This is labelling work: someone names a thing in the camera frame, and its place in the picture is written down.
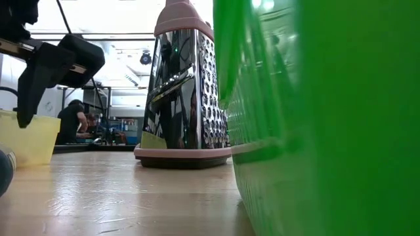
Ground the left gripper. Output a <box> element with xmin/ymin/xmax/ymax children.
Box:
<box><xmin>0</xmin><ymin>0</ymin><xmax>106</xmax><ymax>128</ymax></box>

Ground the pink and steel box grater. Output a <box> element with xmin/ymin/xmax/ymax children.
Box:
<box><xmin>133</xmin><ymin>0</ymin><xmax>233</xmax><ymax>170</ymax></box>

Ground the black bottle white cap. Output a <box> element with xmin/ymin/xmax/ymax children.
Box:
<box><xmin>0</xmin><ymin>144</ymin><xmax>16</xmax><ymax>199</ymax></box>

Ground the green plastic basket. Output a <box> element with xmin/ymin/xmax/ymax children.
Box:
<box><xmin>212</xmin><ymin>0</ymin><xmax>420</xmax><ymax>236</ymax></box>

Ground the person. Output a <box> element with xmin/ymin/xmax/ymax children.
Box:
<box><xmin>78</xmin><ymin>113</ymin><xmax>103</xmax><ymax>139</ymax></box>
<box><xmin>55</xmin><ymin>99</ymin><xmax>89</xmax><ymax>145</ymax></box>

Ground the yellow translucent plastic bin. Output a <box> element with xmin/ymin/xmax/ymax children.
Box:
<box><xmin>0</xmin><ymin>109</ymin><xmax>62</xmax><ymax>168</ymax></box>

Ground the black ceiling spotlight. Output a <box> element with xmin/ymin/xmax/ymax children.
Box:
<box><xmin>139</xmin><ymin>51</ymin><xmax>153</xmax><ymax>66</ymax></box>

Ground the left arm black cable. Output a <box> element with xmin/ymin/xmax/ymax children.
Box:
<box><xmin>55</xmin><ymin>0</ymin><xmax>111</xmax><ymax>145</ymax></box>

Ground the black background rig frame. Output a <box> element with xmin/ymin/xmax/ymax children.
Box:
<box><xmin>60</xmin><ymin>85</ymin><xmax>148</xmax><ymax>119</ymax></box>

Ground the thick curved black cable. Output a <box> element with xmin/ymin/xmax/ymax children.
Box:
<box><xmin>0</xmin><ymin>86</ymin><xmax>19</xmax><ymax>99</ymax></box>

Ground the black aluminium table frame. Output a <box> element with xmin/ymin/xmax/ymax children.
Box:
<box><xmin>53</xmin><ymin>144</ymin><xmax>137</xmax><ymax>154</ymax></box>

